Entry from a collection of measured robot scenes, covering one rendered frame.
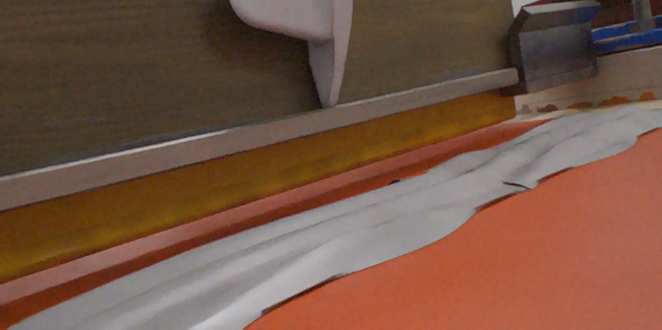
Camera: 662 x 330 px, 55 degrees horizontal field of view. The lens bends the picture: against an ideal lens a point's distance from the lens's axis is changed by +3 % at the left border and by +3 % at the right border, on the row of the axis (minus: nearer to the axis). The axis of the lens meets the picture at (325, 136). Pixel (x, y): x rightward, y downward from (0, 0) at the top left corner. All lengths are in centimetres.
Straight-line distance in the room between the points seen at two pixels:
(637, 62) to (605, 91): 3
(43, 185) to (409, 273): 11
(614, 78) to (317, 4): 27
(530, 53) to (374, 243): 26
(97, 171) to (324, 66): 11
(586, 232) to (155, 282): 11
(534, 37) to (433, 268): 28
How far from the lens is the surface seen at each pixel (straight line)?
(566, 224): 18
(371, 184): 29
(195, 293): 16
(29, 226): 23
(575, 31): 47
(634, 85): 48
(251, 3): 25
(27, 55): 23
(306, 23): 26
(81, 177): 21
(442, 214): 20
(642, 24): 49
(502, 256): 16
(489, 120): 41
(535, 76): 41
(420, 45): 35
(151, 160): 22
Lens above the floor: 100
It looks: 4 degrees down
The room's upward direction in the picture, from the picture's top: 11 degrees counter-clockwise
